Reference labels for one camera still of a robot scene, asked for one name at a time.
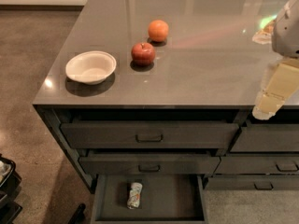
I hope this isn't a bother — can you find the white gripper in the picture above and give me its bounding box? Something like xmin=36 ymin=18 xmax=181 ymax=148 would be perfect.
xmin=252 ymin=0 xmax=299 ymax=120

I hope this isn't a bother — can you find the top right drawer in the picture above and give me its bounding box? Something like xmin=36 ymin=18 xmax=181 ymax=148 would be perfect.
xmin=231 ymin=121 xmax=299 ymax=152

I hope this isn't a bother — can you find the middle right drawer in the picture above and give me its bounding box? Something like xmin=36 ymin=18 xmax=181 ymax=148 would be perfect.
xmin=215 ymin=156 xmax=299 ymax=175

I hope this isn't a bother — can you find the dark grey counter cabinet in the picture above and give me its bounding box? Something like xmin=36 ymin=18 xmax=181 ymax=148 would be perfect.
xmin=34 ymin=0 xmax=298 ymax=189

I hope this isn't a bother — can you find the open bottom left drawer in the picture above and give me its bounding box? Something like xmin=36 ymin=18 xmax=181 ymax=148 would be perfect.
xmin=91 ymin=175 xmax=207 ymax=224

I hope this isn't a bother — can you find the top left drawer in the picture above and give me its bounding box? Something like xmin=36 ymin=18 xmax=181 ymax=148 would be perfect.
xmin=61 ymin=121 xmax=238 ymax=148

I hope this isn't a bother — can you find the middle left drawer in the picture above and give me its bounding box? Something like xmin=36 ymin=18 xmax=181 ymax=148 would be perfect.
xmin=78 ymin=153 xmax=220 ymax=175

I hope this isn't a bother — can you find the orange fruit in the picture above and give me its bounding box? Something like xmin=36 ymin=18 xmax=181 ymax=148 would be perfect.
xmin=148 ymin=20 xmax=169 ymax=42

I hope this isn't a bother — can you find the red apple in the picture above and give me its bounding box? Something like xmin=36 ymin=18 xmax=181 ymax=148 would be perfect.
xmin=131 ymin=42 xmax=155 ymax=66

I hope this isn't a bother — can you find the white bowl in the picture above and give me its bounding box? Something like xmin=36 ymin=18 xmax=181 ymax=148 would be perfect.
xmin=65 ymin=51 xmax=117 ymax=85

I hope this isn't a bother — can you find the black object on floor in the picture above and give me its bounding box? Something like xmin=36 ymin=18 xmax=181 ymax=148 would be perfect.
xmin=68 ymin=203 xmax=86 ymax=224

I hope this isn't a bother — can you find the black tray rack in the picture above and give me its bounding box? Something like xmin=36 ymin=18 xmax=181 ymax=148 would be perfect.
xmin=0 ymin=157 xmax=22 ymax=224

